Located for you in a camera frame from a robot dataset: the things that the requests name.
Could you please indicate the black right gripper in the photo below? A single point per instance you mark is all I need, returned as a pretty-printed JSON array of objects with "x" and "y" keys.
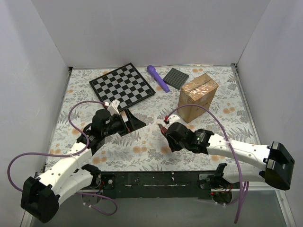
[{"x": 167, "y": 133}]

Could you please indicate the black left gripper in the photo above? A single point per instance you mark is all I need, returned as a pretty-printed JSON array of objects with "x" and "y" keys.
[{"x": 126, "y": 121}]

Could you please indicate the brown taped cardboard box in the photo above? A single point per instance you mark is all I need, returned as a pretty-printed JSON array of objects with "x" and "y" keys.
[{"x": 199, "y": 91}]

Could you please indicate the red black utility knife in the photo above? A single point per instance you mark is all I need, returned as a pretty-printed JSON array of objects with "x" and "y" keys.
[{"x": 162, "y": 129}]

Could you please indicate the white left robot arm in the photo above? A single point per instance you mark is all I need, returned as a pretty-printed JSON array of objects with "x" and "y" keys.
[{"x": 42, "y": 196}]

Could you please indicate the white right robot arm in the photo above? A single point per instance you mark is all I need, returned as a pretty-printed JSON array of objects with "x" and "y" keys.
[{"x": 270, "y": 164}]

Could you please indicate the black white checkerboard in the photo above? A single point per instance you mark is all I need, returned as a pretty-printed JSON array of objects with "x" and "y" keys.
[{"x": 124, "y": 84}]

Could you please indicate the dark grey studded plate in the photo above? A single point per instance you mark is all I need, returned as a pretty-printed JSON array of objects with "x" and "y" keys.
[{"x": 175, "y": 78}]

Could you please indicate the purple cylindrical handle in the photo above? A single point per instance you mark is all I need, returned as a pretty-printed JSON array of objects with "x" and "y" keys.
[{"x": 157, "y": 77}]

